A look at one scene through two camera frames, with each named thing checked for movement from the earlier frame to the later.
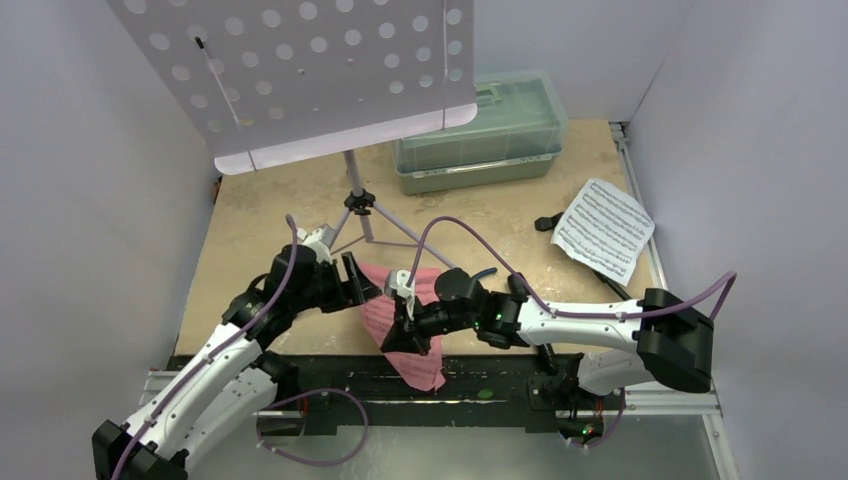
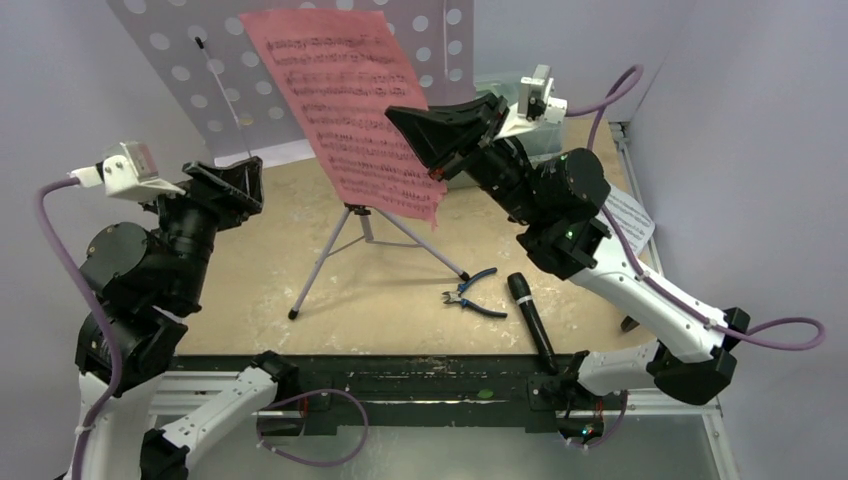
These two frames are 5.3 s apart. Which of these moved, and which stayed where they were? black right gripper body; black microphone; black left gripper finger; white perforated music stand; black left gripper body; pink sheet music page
Moved: pink sheet music page; black left gripper finger; black right gripper body; black left gripper body
Stayed: white perforated music stand; black microphone
